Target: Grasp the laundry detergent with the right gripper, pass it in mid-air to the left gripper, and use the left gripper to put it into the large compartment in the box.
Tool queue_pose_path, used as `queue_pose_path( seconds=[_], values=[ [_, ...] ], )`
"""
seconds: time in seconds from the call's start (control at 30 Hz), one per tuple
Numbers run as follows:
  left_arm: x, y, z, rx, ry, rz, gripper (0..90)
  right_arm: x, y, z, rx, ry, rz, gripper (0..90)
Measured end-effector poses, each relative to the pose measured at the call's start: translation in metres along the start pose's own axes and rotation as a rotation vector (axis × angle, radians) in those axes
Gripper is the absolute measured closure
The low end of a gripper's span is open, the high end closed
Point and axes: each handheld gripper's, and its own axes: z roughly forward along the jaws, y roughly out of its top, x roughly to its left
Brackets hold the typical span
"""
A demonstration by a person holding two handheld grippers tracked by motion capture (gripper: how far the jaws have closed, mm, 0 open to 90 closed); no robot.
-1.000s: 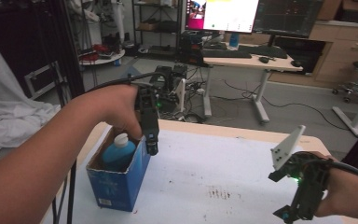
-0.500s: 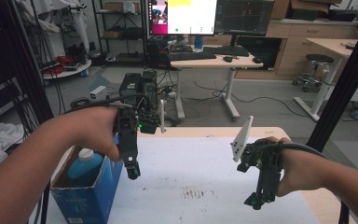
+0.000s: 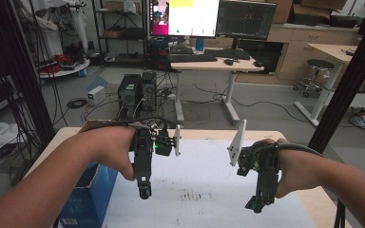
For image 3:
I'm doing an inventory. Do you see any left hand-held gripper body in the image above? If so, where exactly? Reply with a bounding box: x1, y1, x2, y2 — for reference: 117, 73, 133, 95
129, 122, 183, 179

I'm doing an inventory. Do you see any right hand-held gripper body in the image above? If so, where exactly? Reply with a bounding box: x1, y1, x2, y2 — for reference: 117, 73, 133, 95
227, 119, 281, 199

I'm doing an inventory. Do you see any blue cardboard box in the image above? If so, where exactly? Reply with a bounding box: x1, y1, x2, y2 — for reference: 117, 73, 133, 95
58, 161, 119, 228

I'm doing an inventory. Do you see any person's right hand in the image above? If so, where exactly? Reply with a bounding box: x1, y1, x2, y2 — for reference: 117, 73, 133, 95
260, 137, 323, 200

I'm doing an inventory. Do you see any person's left hand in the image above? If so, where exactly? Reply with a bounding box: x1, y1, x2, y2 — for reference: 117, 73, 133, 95
84, 125, 137, 182

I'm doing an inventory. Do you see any white paper sheet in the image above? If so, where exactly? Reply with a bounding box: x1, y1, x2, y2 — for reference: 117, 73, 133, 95
103, 139, 317, 228

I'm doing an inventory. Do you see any black computer tower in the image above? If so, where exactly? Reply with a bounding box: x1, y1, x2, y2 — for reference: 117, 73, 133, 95
117, 73, 142, 119
139, 70, 158, 112

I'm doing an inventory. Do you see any small white box device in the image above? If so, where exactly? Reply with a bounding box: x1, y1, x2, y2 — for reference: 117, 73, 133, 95
86, 85, 106, 105

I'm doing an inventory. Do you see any black keyboard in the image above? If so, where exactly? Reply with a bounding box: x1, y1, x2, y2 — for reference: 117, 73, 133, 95
168, 53, 219, 64
203, 47, 252, 61

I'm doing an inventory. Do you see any black round stool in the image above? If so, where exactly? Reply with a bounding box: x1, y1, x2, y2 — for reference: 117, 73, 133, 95
293, 59, 336, 99

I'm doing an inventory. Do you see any wooden desk with white legs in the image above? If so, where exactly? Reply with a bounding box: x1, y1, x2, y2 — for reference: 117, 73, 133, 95
169, 56, 265, 125

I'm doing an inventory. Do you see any white round platform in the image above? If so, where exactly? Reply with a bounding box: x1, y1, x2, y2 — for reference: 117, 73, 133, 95
38, 58, 91, 80

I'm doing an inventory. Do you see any wooden cabinet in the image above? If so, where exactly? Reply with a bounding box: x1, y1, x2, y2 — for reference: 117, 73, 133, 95
234, 23, 362, 86

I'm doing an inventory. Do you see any black shelf rack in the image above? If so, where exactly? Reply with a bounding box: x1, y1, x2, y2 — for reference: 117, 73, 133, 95
91, 0, 148, 65

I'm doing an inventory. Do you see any long wooden desk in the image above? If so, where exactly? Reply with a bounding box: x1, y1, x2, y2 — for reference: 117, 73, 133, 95
294, 42, 365, 127

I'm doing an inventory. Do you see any bright lit monitor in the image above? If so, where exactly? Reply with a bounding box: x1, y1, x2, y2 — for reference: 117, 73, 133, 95
147, 0, 221, 38

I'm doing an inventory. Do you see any dark monitor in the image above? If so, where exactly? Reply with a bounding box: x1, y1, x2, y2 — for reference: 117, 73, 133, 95
216, 0, 278, 41

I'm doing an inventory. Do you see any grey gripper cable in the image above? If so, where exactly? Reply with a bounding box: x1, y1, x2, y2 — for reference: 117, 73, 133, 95
259, 142, 326, 159

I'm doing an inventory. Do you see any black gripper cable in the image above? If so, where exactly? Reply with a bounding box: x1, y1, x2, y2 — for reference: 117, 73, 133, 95
80, 116, 179, 141

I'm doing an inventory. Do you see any long black floor cable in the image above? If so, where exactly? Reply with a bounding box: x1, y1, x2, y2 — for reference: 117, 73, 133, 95
183, 84, 312, 124

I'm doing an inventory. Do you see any coiled black cable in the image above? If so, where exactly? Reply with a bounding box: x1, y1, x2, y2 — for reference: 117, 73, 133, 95
67, 97, 88, 110

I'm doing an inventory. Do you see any black slanted metal frame post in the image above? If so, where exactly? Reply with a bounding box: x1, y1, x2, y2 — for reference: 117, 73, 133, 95
307, 0, 365, 154

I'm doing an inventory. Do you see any black metal stand with cables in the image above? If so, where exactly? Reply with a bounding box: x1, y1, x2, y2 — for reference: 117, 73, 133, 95
0, 0, 57, 143

